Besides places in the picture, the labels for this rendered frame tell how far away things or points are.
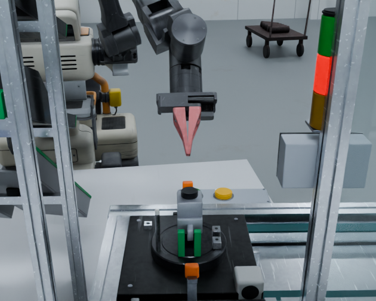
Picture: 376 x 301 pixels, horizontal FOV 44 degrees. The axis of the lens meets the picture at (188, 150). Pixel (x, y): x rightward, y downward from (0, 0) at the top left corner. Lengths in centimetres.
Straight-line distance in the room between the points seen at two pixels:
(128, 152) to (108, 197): 60
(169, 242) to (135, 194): 44
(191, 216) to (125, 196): 50
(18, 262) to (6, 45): 65
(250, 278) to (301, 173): 21
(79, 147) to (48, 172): 81
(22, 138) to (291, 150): 35
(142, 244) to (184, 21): 42
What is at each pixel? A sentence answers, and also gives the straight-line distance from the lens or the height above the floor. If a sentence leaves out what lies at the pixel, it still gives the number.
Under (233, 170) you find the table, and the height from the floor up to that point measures 86.
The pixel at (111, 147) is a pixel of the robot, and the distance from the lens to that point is 187.
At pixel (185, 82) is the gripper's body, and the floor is 128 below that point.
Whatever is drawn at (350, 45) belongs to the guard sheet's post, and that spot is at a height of 138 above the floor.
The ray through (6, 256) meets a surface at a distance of 113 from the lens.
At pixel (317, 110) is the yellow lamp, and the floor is 129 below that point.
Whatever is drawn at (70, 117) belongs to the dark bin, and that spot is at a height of 121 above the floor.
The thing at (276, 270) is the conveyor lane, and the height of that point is 92.
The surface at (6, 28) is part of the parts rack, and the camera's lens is 54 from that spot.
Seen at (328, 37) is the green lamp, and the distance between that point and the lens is 63.
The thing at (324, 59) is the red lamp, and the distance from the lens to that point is 64.
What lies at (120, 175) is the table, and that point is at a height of 86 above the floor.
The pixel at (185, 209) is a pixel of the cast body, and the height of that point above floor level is 107.
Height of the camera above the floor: 150
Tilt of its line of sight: 24 degrees down
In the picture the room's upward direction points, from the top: straight up
